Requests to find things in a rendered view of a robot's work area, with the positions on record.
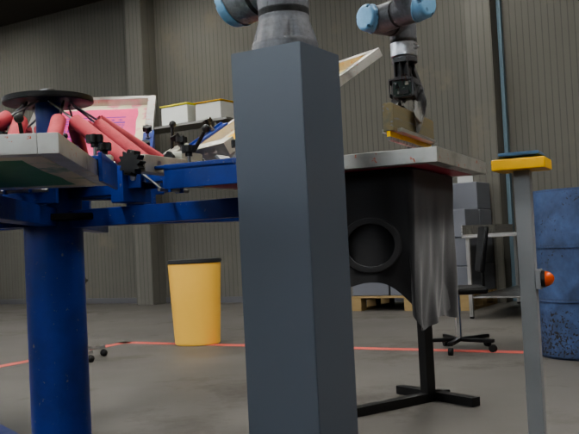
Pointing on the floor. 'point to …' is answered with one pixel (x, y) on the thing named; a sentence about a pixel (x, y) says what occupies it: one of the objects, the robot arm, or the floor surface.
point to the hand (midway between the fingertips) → (410, 130)
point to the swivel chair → (471, 294)
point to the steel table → (470, 261)
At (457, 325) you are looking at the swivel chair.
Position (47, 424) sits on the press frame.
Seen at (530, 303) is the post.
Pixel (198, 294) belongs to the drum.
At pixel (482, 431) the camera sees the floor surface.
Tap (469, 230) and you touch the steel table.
